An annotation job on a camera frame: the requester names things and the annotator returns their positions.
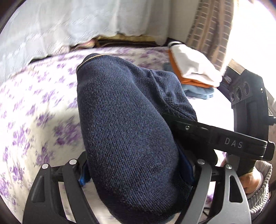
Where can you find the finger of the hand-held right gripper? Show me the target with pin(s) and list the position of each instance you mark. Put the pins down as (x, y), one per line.
(215, 137)
(210, 156)

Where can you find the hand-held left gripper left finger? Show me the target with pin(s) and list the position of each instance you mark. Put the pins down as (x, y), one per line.
(83, 181)

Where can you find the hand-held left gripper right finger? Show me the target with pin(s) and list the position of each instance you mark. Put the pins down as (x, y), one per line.
(185, 167)

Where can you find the navy knit cardigan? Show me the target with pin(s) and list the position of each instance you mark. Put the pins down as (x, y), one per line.
(129, 129)

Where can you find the person's right forearm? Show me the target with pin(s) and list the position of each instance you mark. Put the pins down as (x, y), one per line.
(262, 199)

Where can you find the dark folded clothes stack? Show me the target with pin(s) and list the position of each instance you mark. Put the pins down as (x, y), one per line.
(129, 42)

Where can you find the pale pink folded clothes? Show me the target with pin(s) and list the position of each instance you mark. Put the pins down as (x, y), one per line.
(86, 44)

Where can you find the person's right hand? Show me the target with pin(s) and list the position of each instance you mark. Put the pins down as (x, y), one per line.
(252, 182)

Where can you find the blue folded garment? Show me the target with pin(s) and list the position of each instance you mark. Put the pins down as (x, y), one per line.
(198, 92)

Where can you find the white folded garment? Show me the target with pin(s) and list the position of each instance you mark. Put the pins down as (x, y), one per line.
(194, 64)

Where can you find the orange folded garment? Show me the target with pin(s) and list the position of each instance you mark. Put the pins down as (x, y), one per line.
(176, 69)

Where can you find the purple floral bed sheet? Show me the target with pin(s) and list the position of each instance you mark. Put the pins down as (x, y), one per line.
(43, 107)

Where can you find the brown plaid curtain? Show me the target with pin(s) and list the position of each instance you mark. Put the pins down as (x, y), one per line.
(207, 28)

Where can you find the white lace cover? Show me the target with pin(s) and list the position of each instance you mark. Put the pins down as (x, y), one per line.
(64, 21)

